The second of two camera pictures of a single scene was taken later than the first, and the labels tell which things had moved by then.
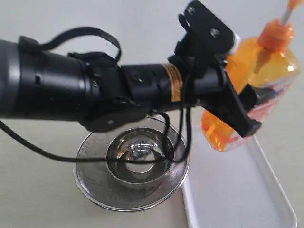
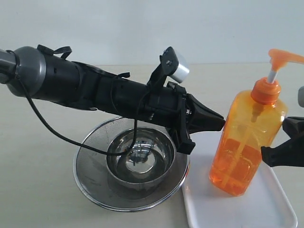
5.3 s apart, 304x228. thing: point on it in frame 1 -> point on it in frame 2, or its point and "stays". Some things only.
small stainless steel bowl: (142, 143) stays
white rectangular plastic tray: (235, 188) stays
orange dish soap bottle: (265, 60) -> (254, 120)
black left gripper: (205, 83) -> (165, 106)
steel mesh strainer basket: (94, 182) stays
